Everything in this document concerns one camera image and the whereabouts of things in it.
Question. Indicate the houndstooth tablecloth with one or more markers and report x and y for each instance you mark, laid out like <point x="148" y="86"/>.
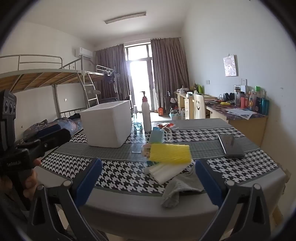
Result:
<point x="120" y="169"/>

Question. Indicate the glass balcony door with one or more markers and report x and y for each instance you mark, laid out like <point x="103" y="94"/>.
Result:
<point x="140" y="74"/>

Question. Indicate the orange bucket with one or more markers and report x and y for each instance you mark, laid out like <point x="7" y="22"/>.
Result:
<point x="161" y="111"/>

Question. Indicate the blue hand sanitizer bottle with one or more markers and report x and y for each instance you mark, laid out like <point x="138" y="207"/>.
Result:
<point x="137" y="122"/>

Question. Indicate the large metal bunk bed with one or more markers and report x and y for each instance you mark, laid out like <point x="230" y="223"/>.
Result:
<point x="46" y="77"/>

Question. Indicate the desk with patterned cover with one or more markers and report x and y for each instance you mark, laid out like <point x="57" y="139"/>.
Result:
<point x="249" y="129"/>

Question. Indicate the grey cloth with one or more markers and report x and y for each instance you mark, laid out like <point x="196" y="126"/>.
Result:
<point x="179" y="187"/>

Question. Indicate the white wall socket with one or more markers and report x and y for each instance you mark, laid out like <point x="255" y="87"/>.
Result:
<point x="244" y="82"/>

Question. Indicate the green cap bottle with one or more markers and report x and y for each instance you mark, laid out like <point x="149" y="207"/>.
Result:
<point x="257" y="91"/>

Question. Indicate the dark green flat case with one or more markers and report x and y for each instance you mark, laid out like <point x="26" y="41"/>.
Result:
<point x="231" y="146"/>

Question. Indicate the pink wall picture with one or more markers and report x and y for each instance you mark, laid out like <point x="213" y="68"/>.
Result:
<point x="230" y="66"/>

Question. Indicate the person's left hand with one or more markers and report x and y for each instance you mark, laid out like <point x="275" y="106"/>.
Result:
<point x="30" y="183"/>

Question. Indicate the dark blue bottle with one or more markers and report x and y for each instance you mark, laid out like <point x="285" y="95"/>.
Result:
<point x="259" y="105"/>

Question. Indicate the ceiling lamp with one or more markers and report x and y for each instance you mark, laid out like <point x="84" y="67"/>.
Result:
<point x="124" y="17"/>

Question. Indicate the dark hanging clothes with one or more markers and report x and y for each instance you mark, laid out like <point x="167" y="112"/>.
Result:
<point x="109" y="76"/>

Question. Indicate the floral tissue packet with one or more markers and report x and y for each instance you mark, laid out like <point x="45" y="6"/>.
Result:
<point x="146" y="150"/>

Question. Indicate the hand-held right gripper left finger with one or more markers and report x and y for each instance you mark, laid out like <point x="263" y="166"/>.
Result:
<point x="89" y="180"/>

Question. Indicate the white pump lotion bottle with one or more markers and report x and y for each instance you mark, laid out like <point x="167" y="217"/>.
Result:
<point x="146" y="115"/>

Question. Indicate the wide brown curtain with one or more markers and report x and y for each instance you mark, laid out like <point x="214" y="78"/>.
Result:
<point x="170" y="69"/>

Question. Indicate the blue quilt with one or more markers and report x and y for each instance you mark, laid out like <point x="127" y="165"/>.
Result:
<point x="64" y="124"/>

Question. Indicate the yellow object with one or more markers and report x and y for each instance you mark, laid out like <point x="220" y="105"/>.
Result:
<point x="225" y="103"/>

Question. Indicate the white paper sheets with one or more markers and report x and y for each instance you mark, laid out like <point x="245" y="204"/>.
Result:
<point x="240" y="113"/>

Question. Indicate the white folded cloth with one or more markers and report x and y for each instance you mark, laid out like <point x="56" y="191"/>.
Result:
<point x="161" y="172"/>

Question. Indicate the red snack packet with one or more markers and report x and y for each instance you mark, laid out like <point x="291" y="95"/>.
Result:
<point x="170" y="125"/>

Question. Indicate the white foam box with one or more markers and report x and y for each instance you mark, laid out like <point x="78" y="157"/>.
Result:
<point x="106" y="125"/>

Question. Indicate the blue face mask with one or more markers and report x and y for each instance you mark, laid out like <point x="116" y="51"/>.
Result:
<point x="156" y="135"/>

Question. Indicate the narrow brown curtain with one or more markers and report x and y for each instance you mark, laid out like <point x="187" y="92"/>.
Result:
<point x="111" y="64"/>

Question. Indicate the white air conditioner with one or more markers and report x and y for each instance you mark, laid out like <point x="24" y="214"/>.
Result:
<point x="83" y="52"/>

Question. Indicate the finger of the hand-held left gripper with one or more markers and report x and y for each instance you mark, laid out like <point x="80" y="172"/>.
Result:
<point x="49" y="129"/>
<point x="61" y="138"/>

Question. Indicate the teal can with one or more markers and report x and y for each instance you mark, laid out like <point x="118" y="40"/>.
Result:
<point x="265" y="107"/>

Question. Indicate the wooden chair with smiley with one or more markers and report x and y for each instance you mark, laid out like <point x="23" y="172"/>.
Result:
<point x="199" y="107"/>

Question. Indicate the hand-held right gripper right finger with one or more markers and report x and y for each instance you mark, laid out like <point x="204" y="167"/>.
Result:
<point x="208" y="183"/>

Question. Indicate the wooden desk with drawers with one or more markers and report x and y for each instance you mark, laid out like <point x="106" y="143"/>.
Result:
<point x="188" y="104"/>

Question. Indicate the red container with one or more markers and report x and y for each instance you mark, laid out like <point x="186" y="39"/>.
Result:
<point x="242" y="102"/>

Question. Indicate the dark thermos bottle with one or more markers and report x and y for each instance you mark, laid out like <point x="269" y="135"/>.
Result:
<point x="237" y="96"/>

